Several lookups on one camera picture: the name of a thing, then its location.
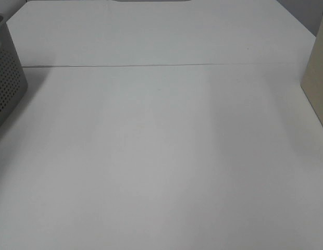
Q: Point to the beige box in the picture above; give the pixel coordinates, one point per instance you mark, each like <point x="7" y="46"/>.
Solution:
<point x="312" y="81"/>

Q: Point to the grey perforated plastic basket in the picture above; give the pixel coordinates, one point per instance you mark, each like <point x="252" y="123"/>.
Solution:
<point x="13" y="83"/>

